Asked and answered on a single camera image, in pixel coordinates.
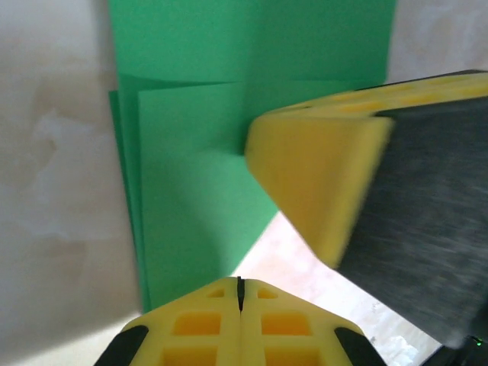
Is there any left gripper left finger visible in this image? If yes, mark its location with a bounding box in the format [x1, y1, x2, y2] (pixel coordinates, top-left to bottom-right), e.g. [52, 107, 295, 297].
[93, 277, 242, 366]

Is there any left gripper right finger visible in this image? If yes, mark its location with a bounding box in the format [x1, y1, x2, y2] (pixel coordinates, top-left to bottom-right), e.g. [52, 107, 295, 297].
[239, 277, 384, 366]

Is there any green paper sheet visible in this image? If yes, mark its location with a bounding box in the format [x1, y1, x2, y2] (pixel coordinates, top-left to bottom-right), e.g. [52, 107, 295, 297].
[108, 0, 397, 312]

